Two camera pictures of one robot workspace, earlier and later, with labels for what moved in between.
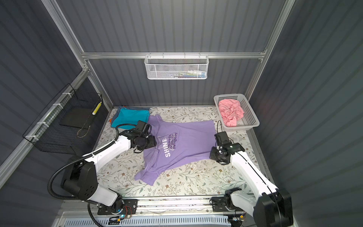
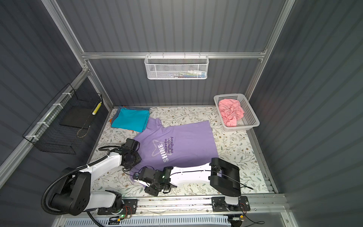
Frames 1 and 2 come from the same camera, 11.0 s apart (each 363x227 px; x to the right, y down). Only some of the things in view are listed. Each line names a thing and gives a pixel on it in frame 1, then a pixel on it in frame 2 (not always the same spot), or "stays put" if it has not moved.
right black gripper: x=212 y=154 → x=149 y=190
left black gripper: x=152 y=143 → x=139 y=158
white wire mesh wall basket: x=174 y=67 stays put
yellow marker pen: x=97 y=107 stays put
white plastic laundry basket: x=235 y=113 stays put
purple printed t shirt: x=177 y=144 stays put
